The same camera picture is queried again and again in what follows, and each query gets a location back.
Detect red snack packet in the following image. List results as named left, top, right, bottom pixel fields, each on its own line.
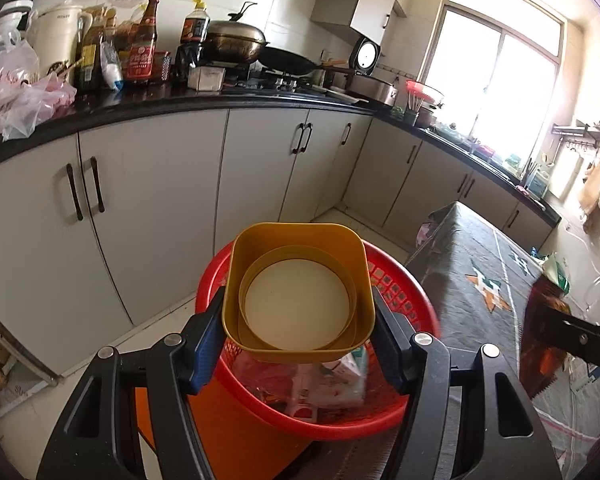
left=518, top=275, right=574, bottom=400

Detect yellow square container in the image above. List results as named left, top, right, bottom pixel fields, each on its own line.
left=222, top=222, right=375, bottom=364

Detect red plastic basket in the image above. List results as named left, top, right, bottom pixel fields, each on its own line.
left=213, top=243, right=440, bottom=441

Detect small white box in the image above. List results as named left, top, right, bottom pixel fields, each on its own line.
left=187, top=66, right=225, bottom=92

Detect red lid bowl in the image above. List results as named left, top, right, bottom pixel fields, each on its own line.
left=405, top=79, right=443, bottom=112

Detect steel cooking pot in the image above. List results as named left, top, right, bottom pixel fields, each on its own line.
left=346, top=74, right=398, bottom=107

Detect red sauce bottle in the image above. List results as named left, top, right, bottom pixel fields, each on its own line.
left=125, top=0, right=160, bottom=84

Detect black wok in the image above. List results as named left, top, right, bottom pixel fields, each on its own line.
left=258, top=46, right=355, bottom=76

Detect steel pot with lid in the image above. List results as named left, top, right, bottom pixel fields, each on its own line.
left=201, top=1, right=268, bottom=64

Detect white rice cooker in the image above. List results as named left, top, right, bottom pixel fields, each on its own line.
left=349, top=36, right=380, bottom=76

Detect pink plastic bags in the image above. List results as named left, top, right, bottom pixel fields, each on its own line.
left=0, top=28, right=76, bottom=141

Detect dark soy sauce bottle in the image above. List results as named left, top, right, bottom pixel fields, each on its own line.
left=173, top=0, right=210, bottom=87

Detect white electric kettle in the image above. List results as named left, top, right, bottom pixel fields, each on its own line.
left=27, top=0, right=93, bottom=77

